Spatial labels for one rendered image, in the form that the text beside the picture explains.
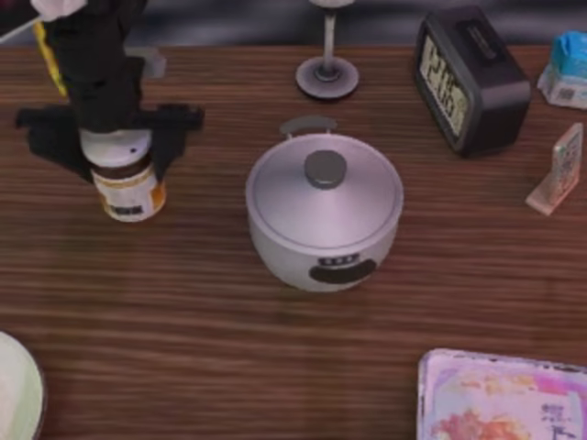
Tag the pink printed flat box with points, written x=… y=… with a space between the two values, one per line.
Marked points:
x=495 y=399

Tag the small grey block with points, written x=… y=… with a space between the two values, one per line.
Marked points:
x=155 y=62

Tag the white ceramic plate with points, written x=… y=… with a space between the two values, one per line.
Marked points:
x=16 y=394

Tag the wine glass base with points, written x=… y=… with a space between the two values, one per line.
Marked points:
x=326 y=79

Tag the blue and white tissue pack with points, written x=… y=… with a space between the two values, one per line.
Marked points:
x=566 y=69

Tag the black digital alarm clock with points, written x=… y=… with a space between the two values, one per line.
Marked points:
x=486 y=91

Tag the white rice cooker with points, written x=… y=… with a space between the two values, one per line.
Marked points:
x=321 y=215

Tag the white-capped brown bottle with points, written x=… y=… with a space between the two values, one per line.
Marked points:
x=128 y=194

